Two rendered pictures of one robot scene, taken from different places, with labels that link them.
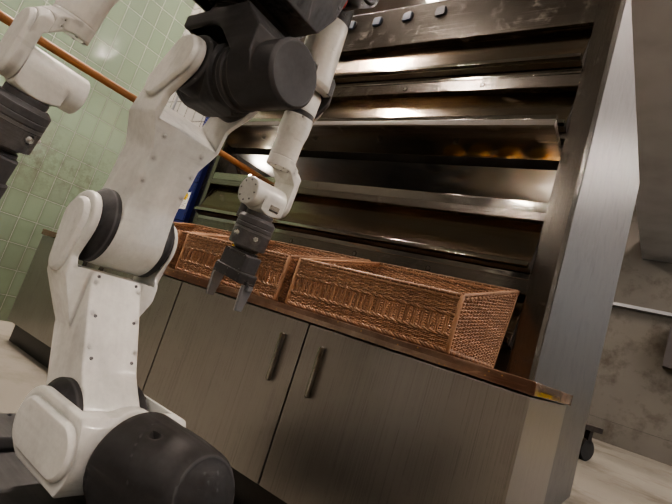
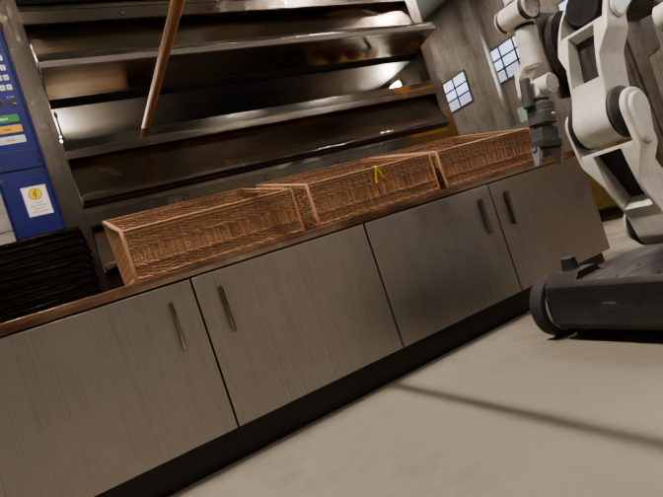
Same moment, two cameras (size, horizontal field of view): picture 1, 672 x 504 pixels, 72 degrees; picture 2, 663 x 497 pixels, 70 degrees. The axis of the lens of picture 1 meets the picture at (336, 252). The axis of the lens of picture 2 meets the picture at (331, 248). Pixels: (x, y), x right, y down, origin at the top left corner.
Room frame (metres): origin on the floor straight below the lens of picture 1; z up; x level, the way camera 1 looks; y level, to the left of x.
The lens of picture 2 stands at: (1.08, 2.00, 0.51)
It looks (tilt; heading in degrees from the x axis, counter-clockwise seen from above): 1 degrees down; 297
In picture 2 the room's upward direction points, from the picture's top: 18 degrees counter-clockwise
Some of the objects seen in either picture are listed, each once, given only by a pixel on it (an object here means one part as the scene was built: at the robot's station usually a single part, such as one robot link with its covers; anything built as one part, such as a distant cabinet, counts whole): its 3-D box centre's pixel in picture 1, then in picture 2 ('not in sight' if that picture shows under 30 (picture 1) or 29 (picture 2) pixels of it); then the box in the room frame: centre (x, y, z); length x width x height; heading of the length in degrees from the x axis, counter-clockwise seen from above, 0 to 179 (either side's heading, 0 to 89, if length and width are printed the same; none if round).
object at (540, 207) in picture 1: (342, 189); (279, 111); (2.09, 0.06, 1.16); 1.80 x 0.06 x 0.04; 53
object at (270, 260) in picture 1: (275, 264); (343, 186); (1.84, 0.21, 0.72); 0.56 x 0.49 x 0.28; 53
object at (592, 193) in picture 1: (404, 263); (225, 187); (2.87, -0.43, 1.05); 2.10 x 1.91 x 2.10; 53
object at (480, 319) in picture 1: (405, 296); (449, 159); (1.49, -0.26, 0.72); 0.56 x 0.49 x 0.28; 53
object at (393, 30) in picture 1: (393, 32); not in sight; (2.09, 0.06, 1.99); 1.80 x 0.08 x 0.21; 53
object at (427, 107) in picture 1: (363, 113); (256, 30); (2.07, 0.07, 1.54); 1.79 x 0.11 x 0.19; 53
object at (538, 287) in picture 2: not in sight; (556, 304); (1.20, 0.33, 0.10); 0.20 x 0.05 x 0.20; 52
